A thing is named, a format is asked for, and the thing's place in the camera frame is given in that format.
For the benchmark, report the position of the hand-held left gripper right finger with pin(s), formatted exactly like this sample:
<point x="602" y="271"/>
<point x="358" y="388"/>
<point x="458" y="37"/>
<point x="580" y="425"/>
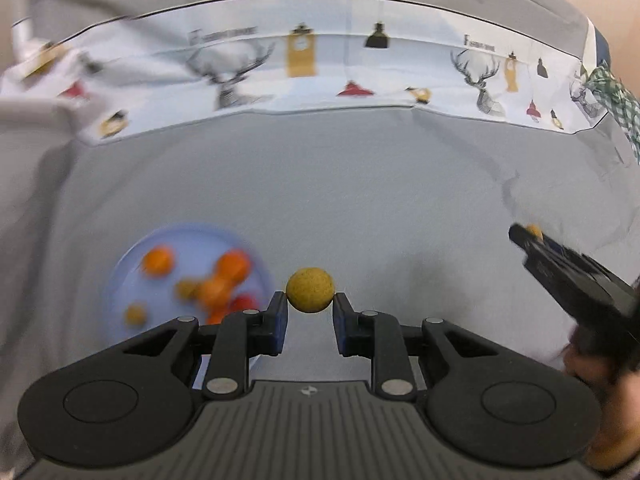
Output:
<point x="341" y="329"/>

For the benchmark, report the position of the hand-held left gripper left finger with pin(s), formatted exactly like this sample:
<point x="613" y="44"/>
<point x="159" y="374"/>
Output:
<point x="279" y="324"/>

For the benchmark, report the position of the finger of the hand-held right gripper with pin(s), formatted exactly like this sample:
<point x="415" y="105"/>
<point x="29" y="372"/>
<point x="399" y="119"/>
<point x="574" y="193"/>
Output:
<point x="522" y="238"/>

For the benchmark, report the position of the yellow-brown longan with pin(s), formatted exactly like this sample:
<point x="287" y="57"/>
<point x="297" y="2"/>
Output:
<point x="535" y="231"/>
<point x="310" y="290"/>
<point x="186" y="289"/>
<point x="135" y="314"/>

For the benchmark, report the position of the red cherry tomato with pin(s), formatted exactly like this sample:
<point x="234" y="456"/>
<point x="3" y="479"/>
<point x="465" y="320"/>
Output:
<point x="243" y="304"/>

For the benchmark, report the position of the textured orange mandarin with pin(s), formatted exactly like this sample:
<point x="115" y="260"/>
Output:
<point x="233" y="265"/>

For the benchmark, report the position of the smooth orange kumquat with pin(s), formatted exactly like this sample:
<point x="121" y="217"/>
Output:
<point x="159" y="261"/>

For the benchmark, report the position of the light blue plate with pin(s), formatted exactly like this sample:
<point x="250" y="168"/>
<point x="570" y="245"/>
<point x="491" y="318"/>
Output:
<point x="140" y="285"/>

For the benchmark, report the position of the person's right hand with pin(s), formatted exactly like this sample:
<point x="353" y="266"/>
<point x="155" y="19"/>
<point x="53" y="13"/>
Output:
<point x="595" y="375"/>

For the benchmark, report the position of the small orange fruit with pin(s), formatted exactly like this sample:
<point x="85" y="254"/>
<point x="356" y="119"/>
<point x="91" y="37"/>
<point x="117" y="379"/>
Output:
<point x="215" y="318"/>
<point x="212" y="293"/>

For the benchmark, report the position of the green checkered cloth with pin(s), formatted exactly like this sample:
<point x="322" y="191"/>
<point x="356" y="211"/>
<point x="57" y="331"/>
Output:
<point x="620" y="105"/>

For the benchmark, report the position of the blue pillow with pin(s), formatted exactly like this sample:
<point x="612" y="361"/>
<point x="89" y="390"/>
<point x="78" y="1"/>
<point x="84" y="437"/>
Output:
<point x="602" y="42"/>

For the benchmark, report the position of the white deer-print cloth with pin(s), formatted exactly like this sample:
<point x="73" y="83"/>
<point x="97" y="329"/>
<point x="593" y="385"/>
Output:
<point x="320" y="75"/>

